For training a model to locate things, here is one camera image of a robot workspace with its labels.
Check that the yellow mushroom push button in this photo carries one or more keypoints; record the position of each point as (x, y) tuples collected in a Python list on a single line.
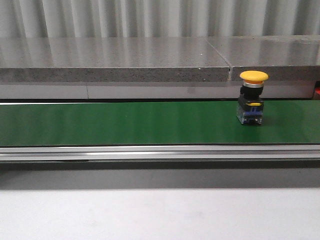
[(250, 106)]

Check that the white corrugated curtain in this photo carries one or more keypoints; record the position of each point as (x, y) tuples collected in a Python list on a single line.
[(158, 18)]

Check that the green conveyor belt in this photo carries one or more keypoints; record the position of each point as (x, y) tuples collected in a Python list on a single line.
[(156, 123)]

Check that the grey stone counter slab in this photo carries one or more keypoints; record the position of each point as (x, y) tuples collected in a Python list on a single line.
[(110, 60), (283, 58)]

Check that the grey stone counter slab right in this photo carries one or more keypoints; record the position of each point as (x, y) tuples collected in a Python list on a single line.
[(283, 58)]

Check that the red object at right edge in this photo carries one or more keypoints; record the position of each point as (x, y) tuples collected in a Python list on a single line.
[(316, 95)]

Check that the white cabinet front panel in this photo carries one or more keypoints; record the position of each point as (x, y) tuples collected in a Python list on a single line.
[(120, 90)]

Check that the aluminium conveyor side rail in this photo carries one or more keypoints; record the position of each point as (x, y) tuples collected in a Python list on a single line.
[(162, 153)]

